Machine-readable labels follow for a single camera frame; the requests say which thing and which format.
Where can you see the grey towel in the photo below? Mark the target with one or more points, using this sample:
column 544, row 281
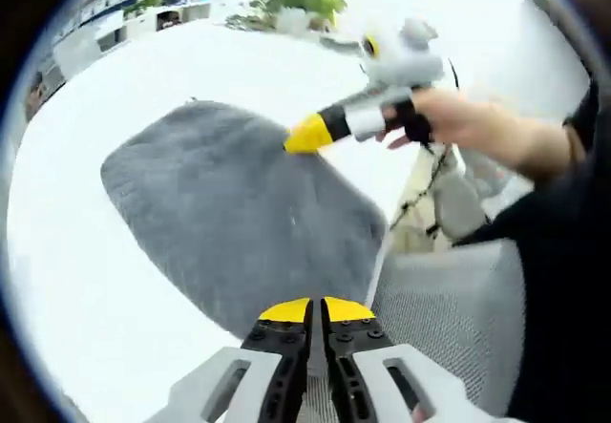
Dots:
column 229, row 194

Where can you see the person's black shirt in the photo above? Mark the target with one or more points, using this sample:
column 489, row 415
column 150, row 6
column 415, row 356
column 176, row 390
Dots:
column 563, row 299

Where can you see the person's right hand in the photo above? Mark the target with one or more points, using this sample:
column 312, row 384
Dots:
column 448, row 117

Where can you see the shelf with white boxes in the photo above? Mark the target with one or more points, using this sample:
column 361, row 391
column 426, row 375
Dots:
column 95, row 7

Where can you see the low leafy green plant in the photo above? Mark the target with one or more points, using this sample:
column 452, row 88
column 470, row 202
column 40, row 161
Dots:
column 248, row 21

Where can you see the grey mesh office chair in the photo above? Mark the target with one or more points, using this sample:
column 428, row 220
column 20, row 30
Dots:
column 444, row 308

